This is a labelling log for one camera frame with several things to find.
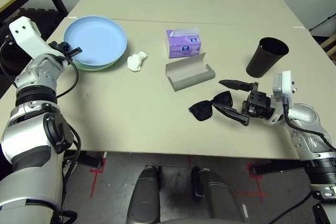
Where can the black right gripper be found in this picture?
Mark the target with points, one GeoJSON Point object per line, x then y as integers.
{"type": "Point", "coordinates": [258, 104]}

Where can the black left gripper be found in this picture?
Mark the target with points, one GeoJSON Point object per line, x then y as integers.
{"type": "Point", "coordinates": [61, 48]}

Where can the blue plastic plate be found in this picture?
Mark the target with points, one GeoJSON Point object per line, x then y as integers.
{"type": "Point", "coordinates": [97, 40]}

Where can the black sunglasses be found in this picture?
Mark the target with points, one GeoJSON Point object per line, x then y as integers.
{"type": "Point", "coordinates": [200, 111]}

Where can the grey glasses case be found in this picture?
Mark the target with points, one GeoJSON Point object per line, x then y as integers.
{"type": "Point", "coordinates": [189, 77]}

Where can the white tissue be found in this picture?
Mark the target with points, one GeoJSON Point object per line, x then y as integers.
{"type": "Point", "coordinates": [136, 61]}

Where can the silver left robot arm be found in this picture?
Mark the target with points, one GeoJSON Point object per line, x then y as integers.
{"type": "Point", "coordinates": [31, 129]}

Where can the green plastic plate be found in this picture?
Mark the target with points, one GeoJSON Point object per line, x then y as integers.
{"type": "Point", "coordinates": [99, 68]}

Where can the black plastic cup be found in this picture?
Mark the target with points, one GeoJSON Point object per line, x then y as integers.
{"type": "Point", "coordinates": [262, 61]}

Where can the purple tissue pack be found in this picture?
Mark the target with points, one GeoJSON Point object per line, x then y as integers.
{"type": "Point", "coordinates": [183, 48]}

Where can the red floor tape cross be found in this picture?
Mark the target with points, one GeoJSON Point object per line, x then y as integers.
{"type": "Point", "coordinates": [258, 184]}

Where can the grey right robot leg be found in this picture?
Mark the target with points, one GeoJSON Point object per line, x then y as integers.
{"type": "Point", "coordinates": [218, 197]}

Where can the grey robot leg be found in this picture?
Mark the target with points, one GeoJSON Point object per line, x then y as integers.
{"type": "Point", "coordinates": [144, 195]}
{"type": "Point", "coordinates": [218, 197]}

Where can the white floor tape strip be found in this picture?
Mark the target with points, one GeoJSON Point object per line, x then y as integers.
{"type": "Point", "coordinates": [244, 211]}

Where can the grey left robot leg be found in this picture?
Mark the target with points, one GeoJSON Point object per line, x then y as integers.
{"type": "Point", "coordinates": [144, 195]}

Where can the red floor tape mark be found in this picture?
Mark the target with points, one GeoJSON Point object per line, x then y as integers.
{"type": "Point", "coordinates": [94, 184]}

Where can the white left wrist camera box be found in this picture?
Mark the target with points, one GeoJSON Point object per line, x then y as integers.
{"type": "Point", "coordinates": [26, 37]}

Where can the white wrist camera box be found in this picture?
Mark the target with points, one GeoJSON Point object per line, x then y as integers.
{"type": "Point", "coordinates": [284, 82]}
{"type": "Point", "coordinates": [26, 37]}

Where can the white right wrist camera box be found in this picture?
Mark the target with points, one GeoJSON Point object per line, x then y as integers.
{"type": "Point", "coordinates": [284, 82]}

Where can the wooden frame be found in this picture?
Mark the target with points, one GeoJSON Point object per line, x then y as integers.
{"type": "Point", "coordinates": [331, 44]}

